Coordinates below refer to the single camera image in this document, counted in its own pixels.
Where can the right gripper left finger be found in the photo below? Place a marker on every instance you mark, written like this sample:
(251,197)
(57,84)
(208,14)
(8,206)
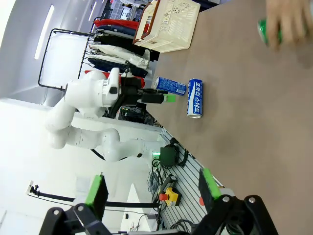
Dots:
(95,195)

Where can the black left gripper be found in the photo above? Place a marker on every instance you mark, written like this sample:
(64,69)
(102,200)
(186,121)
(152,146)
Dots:
(133,88)

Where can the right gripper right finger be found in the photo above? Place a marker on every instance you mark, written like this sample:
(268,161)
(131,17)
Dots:
(210,188)

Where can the blue Pocari Sweat can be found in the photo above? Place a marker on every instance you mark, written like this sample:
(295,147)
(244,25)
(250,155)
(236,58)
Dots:
(171,85)
(195,98)

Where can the green soda can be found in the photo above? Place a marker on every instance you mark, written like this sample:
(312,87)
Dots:
(264,29)

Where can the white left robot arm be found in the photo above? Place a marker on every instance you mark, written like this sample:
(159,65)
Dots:
(83,95)

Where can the cream folding basket brown rim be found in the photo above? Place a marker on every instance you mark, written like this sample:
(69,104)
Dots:
(176,24)

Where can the person left hand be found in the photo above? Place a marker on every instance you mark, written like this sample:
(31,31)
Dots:
(291,19)

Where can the grey slotted aluminium plate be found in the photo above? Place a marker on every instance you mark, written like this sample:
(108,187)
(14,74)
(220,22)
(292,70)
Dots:
(190,176)

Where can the red hanging garment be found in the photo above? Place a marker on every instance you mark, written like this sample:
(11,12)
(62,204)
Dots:
(142,81)
(117,23)

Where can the black horizontal pole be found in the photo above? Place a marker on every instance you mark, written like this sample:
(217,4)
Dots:
(132,205)

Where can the yellow emergency stop button box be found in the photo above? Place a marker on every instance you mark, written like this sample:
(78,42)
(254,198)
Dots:
(171,195)

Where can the white tapered stand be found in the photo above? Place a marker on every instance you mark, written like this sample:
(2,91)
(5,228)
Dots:
(135,195)

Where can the black power supply box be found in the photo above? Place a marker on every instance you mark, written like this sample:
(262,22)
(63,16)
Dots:
(168,156)

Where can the navy checked hanging garment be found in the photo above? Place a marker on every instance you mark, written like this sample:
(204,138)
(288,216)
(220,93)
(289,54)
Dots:
(110,64)

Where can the white hanging garment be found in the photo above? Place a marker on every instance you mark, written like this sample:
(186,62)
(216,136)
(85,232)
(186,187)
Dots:
(110,50)

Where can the black hanging garment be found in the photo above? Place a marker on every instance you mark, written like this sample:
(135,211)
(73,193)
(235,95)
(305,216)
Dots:
(117,40)

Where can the plain navy hanging garment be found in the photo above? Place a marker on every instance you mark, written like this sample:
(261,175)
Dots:
(110,29)

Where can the black framed white panel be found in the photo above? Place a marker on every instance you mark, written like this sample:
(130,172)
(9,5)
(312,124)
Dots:
(63,58)

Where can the white wall panel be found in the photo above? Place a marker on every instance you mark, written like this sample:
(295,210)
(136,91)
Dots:
(83,186)

